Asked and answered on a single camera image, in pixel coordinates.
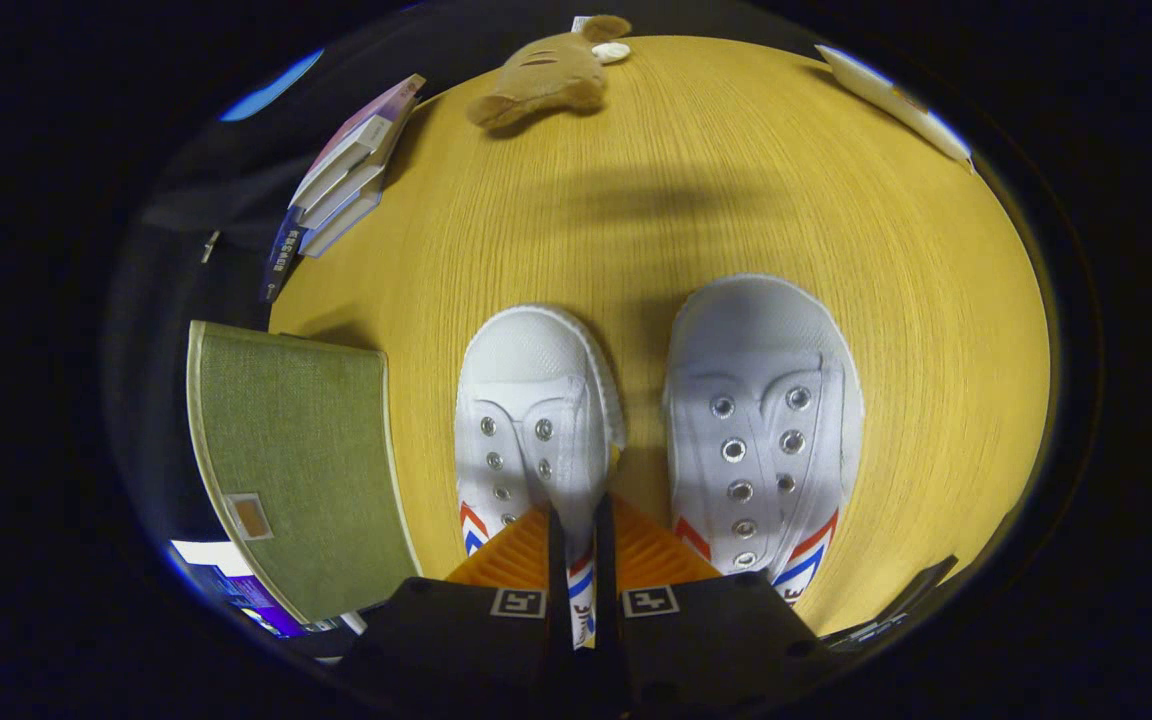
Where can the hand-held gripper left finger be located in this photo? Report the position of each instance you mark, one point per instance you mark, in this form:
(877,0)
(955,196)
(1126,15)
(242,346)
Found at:
(466,640)

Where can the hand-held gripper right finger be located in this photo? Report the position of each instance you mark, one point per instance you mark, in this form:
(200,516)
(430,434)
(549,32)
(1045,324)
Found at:
(716,640)

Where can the white canvas shoe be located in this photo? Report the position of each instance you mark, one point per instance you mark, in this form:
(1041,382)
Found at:
(536,380)
(756,340)

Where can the black flat device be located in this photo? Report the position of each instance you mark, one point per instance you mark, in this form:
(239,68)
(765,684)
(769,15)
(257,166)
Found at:
(896,610)

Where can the computer monitor screen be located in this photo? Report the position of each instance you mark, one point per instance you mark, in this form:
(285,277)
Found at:
(236,585)

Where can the dark blue book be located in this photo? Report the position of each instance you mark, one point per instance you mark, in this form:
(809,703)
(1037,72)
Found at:
(281,258)

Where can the grey-blue book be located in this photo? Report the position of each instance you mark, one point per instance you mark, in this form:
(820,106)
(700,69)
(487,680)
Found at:
(341,225)

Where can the white book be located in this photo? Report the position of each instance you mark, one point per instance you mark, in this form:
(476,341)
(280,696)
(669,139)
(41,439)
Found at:
(336,195)

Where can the silver cloth clip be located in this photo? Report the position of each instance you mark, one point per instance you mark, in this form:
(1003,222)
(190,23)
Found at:
(209,246)

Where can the pink cover book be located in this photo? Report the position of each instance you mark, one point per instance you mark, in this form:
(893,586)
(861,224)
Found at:
(381,105)

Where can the white pouch with red label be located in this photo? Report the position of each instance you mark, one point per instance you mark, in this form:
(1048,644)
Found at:
(896,100)

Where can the brown plush toy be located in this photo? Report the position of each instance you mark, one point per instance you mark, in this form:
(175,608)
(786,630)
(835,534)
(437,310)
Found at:
(546,75)

